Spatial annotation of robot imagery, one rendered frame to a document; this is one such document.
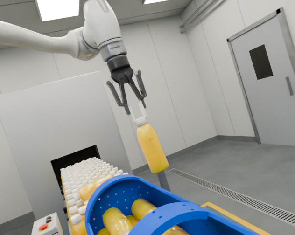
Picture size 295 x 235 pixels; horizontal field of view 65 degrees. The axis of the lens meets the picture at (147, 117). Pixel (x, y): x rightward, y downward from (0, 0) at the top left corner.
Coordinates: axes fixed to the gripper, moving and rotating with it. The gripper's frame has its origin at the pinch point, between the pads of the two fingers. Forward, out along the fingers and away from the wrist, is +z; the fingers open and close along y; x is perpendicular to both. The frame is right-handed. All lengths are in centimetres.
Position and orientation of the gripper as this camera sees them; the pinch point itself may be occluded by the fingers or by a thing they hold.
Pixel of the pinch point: (137, 112)
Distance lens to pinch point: 83.2
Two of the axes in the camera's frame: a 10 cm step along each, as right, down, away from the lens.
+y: 8.8, -3.7, 2.8
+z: 3.6, 9.3, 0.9
